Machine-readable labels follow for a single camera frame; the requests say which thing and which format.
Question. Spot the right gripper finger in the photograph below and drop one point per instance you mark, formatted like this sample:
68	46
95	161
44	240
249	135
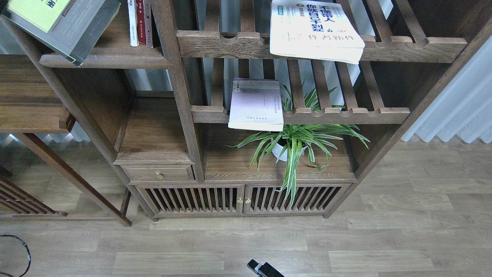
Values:
263	270

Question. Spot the yellow and grey book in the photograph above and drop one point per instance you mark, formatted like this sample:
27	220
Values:
69	27

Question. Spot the white plant pot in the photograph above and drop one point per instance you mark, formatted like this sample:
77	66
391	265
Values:
283	156

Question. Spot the green spider plant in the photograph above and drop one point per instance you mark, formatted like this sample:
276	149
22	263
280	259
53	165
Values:
313	135

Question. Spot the brass drawer knob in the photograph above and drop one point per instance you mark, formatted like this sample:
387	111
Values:
159	175

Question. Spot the dark wooden bookshelf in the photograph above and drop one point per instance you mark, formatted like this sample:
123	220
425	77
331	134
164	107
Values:
164	108

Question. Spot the pale purple book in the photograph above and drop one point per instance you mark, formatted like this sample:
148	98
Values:
256	105

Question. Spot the large white book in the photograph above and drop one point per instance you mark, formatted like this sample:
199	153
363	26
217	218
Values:
312	29

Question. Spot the white curtain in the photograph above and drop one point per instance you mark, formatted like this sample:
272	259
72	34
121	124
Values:
464	107

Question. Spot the white upright book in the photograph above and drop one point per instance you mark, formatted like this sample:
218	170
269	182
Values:
132	10

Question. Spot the grey upright book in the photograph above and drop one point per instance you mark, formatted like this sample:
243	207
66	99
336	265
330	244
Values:
148	24

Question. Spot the red upright book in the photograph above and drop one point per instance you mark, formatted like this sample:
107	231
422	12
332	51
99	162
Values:
140	14

